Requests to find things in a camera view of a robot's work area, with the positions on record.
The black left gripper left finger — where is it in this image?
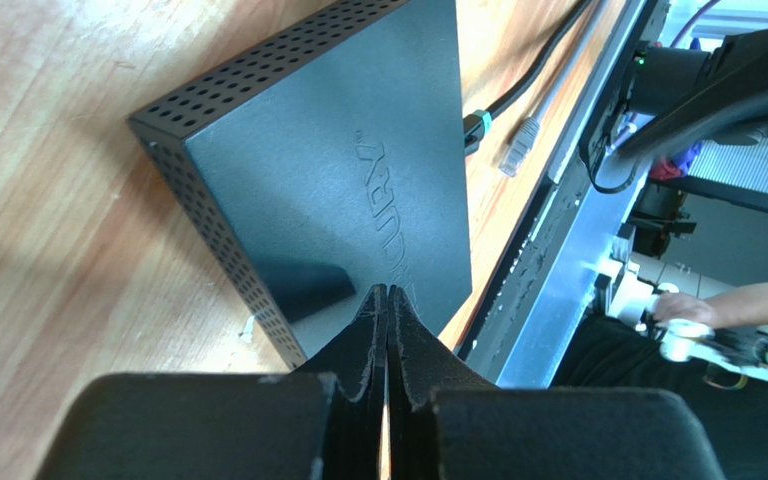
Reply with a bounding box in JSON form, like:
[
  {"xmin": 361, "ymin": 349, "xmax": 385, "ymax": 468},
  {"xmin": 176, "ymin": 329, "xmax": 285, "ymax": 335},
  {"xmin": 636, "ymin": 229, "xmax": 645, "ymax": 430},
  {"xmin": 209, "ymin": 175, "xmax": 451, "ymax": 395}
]
[{"xmin": 38, "ymin": 285, "xmax": 388, "ymax": 479}]

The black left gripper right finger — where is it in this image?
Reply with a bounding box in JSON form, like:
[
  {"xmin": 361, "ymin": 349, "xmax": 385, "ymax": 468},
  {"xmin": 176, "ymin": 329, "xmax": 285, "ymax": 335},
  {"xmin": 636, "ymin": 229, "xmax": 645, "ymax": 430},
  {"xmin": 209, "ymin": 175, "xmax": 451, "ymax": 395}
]
[{"xmin": 387, "ymin": 286, "xmax": 721, "ymax": 479}]

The black Mercury network switch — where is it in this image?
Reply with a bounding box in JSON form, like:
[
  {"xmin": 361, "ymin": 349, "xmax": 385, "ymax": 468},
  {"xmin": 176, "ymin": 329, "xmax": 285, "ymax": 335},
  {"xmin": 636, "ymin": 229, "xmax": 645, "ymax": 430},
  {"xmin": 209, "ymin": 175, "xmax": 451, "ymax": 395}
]
[{"xmin": 128, "ymin": 1, "xmax": 472, "ymax": 367}]

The black ethernet cable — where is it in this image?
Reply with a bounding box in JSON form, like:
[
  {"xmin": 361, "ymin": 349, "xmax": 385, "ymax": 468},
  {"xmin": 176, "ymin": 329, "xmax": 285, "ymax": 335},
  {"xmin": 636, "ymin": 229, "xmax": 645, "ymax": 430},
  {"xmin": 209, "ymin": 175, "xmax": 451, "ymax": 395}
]
[{"xmin": 462, "ymin": 0, "xmax": 598, "ymax": 158}]

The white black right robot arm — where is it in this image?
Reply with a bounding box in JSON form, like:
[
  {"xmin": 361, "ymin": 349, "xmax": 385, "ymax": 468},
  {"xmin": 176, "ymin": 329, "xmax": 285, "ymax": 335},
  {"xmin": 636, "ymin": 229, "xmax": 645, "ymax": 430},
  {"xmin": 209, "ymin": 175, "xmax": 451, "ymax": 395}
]
[{"xmin": 614, "ymin": 30, "xmax": 768, "ymax": 162}]

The operator forearm and hand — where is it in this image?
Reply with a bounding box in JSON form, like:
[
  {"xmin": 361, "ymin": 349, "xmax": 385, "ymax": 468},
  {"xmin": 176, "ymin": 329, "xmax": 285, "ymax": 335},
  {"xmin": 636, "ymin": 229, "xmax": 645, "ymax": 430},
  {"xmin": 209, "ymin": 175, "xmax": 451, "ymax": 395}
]
[{"xmin": 652, "ymin": 282, "xmax": 768, "ymax": 330}]

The aluminium front rail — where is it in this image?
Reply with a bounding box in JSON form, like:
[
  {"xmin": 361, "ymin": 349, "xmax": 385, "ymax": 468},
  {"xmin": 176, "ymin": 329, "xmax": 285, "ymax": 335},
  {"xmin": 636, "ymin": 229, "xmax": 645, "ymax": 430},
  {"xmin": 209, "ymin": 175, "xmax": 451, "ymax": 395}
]
[{"xmin": 487, "ymin": 0, "xmax": 768, "ymax": 391}]

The grey ethernet cable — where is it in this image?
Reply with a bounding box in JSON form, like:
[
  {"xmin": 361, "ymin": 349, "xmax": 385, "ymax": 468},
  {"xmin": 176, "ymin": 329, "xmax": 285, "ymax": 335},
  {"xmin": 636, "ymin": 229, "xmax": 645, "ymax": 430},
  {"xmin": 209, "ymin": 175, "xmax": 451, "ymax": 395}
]
[{"xmin": 498, "ymin": 39, "xmax": 588, "ymax": 178}]

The white teleoperation controller handle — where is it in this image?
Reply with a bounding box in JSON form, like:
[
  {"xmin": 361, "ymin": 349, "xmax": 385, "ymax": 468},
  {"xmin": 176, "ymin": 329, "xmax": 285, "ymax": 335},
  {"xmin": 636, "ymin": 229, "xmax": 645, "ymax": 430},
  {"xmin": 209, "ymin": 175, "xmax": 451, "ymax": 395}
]
[{"xmin": 655, "ymin": 319, "xmax": 768, "ymax": 382}]

